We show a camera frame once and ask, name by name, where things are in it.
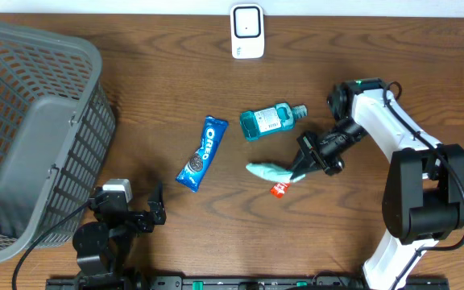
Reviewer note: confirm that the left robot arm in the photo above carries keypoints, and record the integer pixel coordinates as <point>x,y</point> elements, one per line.
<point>103,246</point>

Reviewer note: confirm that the blue Oreo cookie pack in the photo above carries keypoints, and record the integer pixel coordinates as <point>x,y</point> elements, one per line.
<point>199,162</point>

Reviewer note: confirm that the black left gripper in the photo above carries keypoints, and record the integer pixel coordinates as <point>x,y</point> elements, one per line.
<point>155,213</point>

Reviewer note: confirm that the grey plastic shopping basket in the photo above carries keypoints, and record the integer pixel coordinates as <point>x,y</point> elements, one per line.
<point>56,126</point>

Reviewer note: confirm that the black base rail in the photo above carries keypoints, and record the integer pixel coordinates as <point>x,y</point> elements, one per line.
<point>180,283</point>

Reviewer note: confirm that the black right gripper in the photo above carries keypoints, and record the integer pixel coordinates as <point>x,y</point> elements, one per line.
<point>308,143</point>

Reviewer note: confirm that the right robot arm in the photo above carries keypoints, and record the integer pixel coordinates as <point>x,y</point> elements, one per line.
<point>423,199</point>

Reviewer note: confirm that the white wet wipes pack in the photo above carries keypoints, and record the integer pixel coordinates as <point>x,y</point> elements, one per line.
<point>273,173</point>

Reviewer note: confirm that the blue mouthwash bottle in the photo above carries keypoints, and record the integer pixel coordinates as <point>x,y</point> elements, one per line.
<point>271,120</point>

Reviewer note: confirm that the red Nescafe stick packet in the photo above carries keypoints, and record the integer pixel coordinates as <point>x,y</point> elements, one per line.
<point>280,189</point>

